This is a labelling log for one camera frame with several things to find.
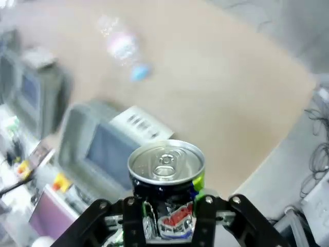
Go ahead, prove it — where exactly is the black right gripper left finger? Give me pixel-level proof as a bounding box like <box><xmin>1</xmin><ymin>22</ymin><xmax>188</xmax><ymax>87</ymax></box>
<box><xmin>50</xmin><ymin>197</ymin><xmax>148</xmax><ymax>247</ymax></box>

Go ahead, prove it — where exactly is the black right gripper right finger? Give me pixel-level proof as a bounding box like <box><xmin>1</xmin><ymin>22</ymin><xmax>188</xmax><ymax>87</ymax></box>
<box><xmin>191</xmin><ymin>189</ymin><xmax>289</xmax><ymax>247</ymax></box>

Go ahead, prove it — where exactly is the dark crushed drink can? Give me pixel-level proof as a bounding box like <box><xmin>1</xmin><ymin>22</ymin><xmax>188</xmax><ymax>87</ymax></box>
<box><xmin>127</xmin><ymin>139</ymin><xmax>207</xmax><ymax>239</ymax></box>

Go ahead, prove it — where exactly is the grey plastic basket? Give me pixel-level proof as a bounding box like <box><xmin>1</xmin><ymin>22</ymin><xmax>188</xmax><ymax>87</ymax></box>
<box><xmin>57</xmin><ymin>102</ymin><xmax>144</xmax><ymax>192</ymax></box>
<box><xmin>0</xmin><ymin>47</ymin><xmax>71</xmax><ymax>136</ymax></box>

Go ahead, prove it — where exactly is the purple box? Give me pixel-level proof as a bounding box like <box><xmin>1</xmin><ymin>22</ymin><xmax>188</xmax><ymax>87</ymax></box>
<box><xmin>28</xmin><ymin>185</ymin><xmax>89</xmax><ymax>240</ymax></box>

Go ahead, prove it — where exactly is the yellow red emergency stop button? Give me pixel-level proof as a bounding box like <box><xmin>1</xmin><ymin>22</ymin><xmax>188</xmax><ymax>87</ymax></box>
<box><xmin>16</xmin><ymin>160</ymin><xmax>37</xmax><ymax>179</ymax></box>
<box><xmin>52</xmin><ymin>173</ymin><xmax>73</xmax><ymax>192</ymax></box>

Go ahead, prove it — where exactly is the clear plastic bottle blue cap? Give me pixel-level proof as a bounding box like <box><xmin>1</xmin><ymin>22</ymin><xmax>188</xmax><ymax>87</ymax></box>
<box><xmin>96</xmin><ymin>14</ymin><xmax>155</xmax><ymax>83</ymax></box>

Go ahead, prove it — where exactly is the black cable bundle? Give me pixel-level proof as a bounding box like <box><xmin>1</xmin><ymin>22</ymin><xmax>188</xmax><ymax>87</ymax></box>
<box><xmin>302</xmin><ymin>107</ymin><xmax>329</xmax><ymax>198</ymax></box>

